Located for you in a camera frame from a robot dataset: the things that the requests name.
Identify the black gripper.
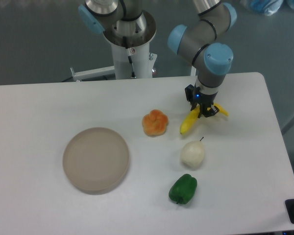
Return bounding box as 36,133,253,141
185,84,220,118

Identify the yellow banana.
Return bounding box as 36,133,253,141
179,103,229,135

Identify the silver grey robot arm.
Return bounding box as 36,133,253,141
78,0,237,117

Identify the orange bread roll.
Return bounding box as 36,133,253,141
142,110,169,137

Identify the white pear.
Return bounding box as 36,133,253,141
180,138,205,169

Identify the green bell pepper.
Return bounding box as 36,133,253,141
169,174,197,205

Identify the grey table leg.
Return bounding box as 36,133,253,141
281,112,294,135

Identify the blue plastic bag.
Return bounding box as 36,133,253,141
240,0,294,16

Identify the beige round plate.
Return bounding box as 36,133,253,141
62,127,130,194

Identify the white frame post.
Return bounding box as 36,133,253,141
190,67,196,76

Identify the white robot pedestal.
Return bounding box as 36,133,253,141
71,11,157,81

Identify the black cable on pedestal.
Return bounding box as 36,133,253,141
122,36,138,79

